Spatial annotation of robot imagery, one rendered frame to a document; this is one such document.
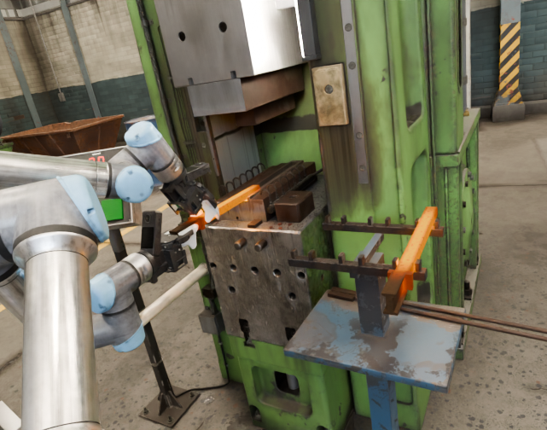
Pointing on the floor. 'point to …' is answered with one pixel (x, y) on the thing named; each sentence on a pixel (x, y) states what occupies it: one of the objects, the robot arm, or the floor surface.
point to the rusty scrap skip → (67, 137)
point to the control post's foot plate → (171, 415)
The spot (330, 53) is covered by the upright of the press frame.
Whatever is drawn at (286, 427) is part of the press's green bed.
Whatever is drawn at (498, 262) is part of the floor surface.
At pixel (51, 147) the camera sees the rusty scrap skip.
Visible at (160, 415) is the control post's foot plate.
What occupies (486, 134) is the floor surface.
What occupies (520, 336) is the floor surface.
